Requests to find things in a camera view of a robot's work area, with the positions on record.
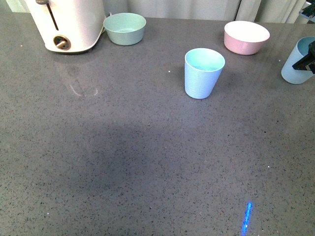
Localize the green bowl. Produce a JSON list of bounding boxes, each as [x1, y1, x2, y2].
[[103, 13, 147, 46]]

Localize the blue cup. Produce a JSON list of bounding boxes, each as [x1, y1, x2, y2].
[[185, 48, 225, 99], [281, 36, 315, 84]]

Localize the pink bowl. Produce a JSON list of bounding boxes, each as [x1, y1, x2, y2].
[[224, 21, 270, 56]]

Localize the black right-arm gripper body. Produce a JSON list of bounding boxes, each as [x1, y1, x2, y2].
[[299, 0, 315, 22]]

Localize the white toaster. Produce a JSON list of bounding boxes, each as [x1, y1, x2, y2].
[[26, 0, 105, 53]]

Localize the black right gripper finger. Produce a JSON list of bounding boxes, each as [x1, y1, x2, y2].
[[292, 41, 315, 74]]

